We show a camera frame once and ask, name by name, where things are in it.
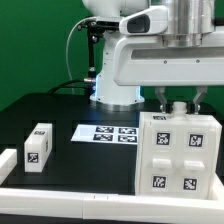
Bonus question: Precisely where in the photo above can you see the white right frame rail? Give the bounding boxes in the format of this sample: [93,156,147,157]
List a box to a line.
[212,175,224,201]

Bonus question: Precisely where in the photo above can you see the black base cables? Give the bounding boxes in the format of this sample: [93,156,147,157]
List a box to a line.
[47,78,93,96]

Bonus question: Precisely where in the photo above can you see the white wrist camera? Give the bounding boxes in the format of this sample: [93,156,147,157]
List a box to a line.
[119,5,168,35]

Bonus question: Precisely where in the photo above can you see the white left frame rail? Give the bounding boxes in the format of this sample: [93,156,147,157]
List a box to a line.
[0,149,17,185]

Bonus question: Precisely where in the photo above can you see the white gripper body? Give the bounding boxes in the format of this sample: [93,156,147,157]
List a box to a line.
[113,33,224,87]

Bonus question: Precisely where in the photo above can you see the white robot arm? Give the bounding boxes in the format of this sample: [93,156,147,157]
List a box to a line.
[82,0,224,111]

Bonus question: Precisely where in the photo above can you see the grey stand cable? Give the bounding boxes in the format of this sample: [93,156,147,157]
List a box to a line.
[65,17,96,96]

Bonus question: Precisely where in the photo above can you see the tall white block with tag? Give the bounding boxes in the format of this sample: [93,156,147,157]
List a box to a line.
[24,123,53,172]

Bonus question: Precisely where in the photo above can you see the small white door panel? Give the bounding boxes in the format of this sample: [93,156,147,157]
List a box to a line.
[181,128,210,199]

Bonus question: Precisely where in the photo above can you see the white cabinet body box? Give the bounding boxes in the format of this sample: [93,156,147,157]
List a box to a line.
[135,102,222,199]

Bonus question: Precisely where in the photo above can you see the white front frame rail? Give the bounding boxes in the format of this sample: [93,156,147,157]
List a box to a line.
[0,188,224,224]

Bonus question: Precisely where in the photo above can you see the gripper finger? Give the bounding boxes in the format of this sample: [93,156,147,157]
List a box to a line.
[190,86,208,114]
[155,86,167,113]

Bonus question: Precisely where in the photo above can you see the black camera stand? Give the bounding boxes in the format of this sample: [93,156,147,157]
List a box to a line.
[79,18,118,95]

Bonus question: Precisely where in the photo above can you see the white frame rail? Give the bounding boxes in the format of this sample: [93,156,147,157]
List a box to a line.
[212,175,224,201]
[0,149,17,185]
[0,188,224,224]

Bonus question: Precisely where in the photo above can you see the white marker sheet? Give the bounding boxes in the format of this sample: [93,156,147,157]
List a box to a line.
[71,124,138,145]

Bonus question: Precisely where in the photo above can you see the white panel with tag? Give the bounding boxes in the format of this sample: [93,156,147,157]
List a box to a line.
[150,128,175,192]

